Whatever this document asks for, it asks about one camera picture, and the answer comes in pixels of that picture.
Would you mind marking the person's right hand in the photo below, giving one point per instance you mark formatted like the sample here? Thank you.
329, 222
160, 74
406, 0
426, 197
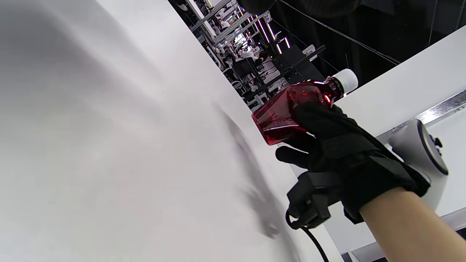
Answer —
349, 160

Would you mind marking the person's left hand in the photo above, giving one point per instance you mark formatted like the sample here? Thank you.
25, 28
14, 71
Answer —
255, 5

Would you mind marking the red plastic bottle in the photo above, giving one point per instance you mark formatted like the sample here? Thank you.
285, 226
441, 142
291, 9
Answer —
276, 120

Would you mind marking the person's right forearm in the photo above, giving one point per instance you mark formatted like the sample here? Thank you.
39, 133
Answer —
411, 229

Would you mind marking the metal shelving rack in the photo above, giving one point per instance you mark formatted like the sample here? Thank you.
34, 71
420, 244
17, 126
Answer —
233, 25

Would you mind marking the white controller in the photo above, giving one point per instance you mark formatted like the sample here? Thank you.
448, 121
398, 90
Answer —
407, 145

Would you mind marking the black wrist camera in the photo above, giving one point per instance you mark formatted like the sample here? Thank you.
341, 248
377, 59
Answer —
313, 196

